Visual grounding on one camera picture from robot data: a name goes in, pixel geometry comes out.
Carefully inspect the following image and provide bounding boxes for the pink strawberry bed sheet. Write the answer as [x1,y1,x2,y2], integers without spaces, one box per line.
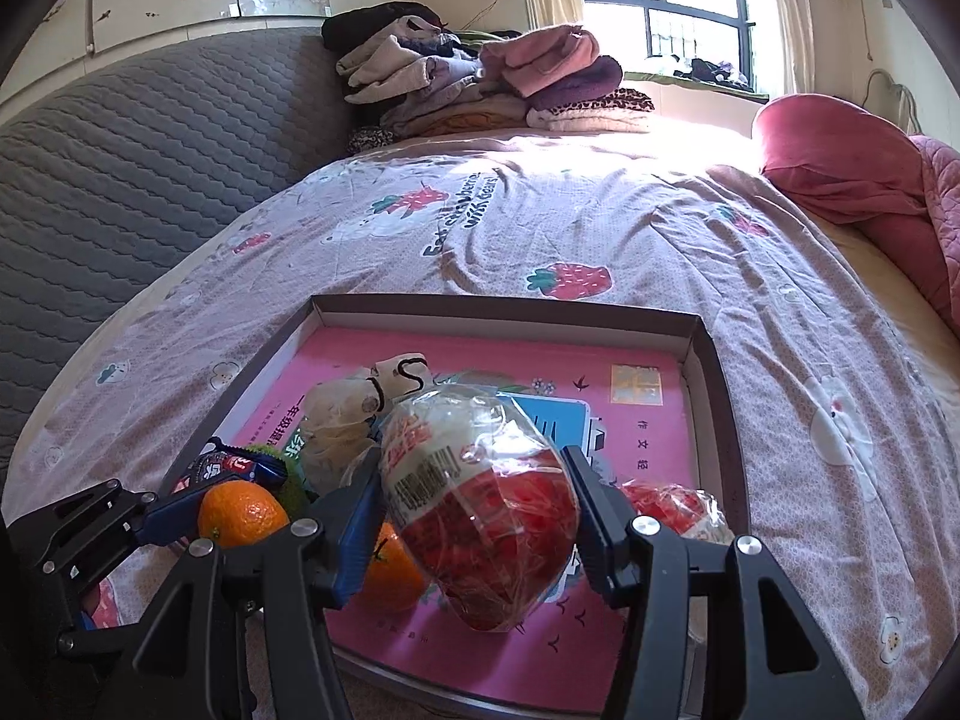
[2,135,958,718]

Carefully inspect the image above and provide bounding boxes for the pink quilted duvet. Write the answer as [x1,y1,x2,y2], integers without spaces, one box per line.
[864,135,958,335]

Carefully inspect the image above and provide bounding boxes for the pile of folded clothes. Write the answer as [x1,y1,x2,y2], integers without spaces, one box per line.
[320,2,656,153]

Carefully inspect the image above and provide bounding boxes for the pink pillow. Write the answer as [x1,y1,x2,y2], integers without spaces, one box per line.
[754,93,928,224]

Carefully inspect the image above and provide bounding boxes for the red white toy egg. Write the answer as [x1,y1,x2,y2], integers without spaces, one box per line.
[381,385,579,632]

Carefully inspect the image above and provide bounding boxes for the mandarin with stem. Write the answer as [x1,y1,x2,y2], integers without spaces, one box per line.
[358,522,430,613]

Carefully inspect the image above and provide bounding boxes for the grey quilted headboard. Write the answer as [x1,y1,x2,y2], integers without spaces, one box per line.
[2,28,350,458]

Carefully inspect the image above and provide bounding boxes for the dark cardboard box tray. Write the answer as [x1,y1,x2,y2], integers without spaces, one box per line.
[164,296,748,718]

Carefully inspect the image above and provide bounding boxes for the left hand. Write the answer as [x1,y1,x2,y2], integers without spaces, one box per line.
[82,577,124,629]

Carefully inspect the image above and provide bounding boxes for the window with dark frame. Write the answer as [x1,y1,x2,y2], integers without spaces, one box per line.
[583,0,755,91]

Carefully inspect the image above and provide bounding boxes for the larger orange mandarin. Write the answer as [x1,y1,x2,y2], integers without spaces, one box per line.
[197,479,290,550]

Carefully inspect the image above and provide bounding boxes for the cream curtain right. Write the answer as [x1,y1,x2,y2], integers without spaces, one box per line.
[776,0,817,93]

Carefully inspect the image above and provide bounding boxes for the white metal chair frame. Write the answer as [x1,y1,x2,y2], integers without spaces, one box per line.
[862,68,923,135]

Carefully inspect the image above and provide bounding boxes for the clothes on window sill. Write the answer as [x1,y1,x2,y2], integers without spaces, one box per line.
[661,55,752,91]

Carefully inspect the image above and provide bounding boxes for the blue cookie packet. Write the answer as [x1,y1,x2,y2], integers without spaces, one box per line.
[172,437,290,493]

